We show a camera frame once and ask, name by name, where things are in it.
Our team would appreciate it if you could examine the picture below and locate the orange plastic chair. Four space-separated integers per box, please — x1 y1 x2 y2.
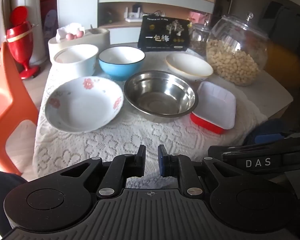
0 41 39 177

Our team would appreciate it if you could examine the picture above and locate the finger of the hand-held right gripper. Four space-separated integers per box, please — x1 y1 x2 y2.
207 137 300 159
255 133 287 144

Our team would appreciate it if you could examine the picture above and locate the white lace tablecloth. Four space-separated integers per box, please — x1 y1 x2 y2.
32 42 268 180

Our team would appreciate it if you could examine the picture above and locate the small glass jar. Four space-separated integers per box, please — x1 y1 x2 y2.
189 21 213 57

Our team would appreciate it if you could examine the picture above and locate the crumpled white tissue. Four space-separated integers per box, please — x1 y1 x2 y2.
56 22 85 40

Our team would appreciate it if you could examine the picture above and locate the small dark green object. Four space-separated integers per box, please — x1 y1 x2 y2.
101 10 113 25

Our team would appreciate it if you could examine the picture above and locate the stainless steel bowl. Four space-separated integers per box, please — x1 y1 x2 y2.
123 70 199 123

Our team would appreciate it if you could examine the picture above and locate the beige oval container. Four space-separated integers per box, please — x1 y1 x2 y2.
48 28 111 63

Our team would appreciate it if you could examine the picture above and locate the dark blue cloth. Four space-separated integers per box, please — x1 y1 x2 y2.
244 119 290 145

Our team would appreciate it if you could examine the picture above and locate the deep white bowl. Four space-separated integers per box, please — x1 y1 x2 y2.
53 44 99 78

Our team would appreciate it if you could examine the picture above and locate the white standing air conditioner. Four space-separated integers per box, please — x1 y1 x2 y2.
15 0 48 64

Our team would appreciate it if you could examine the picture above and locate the black printed box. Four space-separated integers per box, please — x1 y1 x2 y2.
137 15 192 53

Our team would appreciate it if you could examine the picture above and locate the blue bowl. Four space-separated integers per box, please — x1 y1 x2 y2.
98 46 145 82

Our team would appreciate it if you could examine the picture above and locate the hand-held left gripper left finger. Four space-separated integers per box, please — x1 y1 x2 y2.
56 144 147 200

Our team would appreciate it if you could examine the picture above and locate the white floral bowl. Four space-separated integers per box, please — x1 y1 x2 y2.
44 76 124 133

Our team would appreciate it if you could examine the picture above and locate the shallow cream bowl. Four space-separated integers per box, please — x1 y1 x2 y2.
165 53 214 82

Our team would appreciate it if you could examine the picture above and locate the white square tray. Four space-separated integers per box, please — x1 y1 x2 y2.
192 81 237 130

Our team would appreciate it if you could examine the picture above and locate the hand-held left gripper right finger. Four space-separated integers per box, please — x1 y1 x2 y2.
157 144 243 200

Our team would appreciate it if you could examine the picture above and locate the person's dark clothing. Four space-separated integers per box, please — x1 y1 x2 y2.
0 171 28 240

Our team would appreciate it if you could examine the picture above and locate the large glass jar of nuts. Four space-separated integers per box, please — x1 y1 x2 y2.
206 12 269 87

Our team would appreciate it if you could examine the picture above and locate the yellow seat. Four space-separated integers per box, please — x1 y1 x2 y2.
264 40 300 88

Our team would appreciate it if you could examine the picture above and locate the dark grey chair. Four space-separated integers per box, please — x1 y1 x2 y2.
260 1 300 46

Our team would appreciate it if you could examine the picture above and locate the purple skateboard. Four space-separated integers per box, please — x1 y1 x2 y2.
44 9 58 41

